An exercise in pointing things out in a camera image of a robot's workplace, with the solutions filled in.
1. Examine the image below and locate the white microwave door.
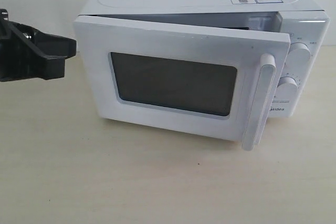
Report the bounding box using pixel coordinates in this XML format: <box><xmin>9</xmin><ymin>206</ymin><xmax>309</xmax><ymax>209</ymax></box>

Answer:
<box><xmin>73</xmin><ymin>15</ymin><xmax>290</xmax><ymax>151</ymax></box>

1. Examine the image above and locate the white Midea microwave oven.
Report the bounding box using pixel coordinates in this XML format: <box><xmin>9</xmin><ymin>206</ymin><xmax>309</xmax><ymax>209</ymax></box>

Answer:
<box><xmin>74</xmin><ymin>0</ymin><xmax>330</xmax><ymax>118</ymax></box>

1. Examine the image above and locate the upper white control knob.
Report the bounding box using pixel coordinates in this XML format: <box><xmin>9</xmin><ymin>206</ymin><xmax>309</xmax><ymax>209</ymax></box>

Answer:
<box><xmin>286</xmin><ymin>42</ymin><xmax>312</xmax><ymax>66</ymax></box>

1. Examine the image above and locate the lower white timer knob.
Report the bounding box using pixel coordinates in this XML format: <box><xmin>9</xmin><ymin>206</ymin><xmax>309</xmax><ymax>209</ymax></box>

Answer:
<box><xmin>277</xmin><ymin>77</ymin><xmax>298</xmax><ymax>97</ymax></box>

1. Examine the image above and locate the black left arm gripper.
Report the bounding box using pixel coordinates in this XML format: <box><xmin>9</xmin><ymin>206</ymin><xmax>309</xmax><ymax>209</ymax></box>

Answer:
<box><xmin>1</xmin><ymin>8</ymin><xmax>77</xmax><ymax>82</ymax></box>

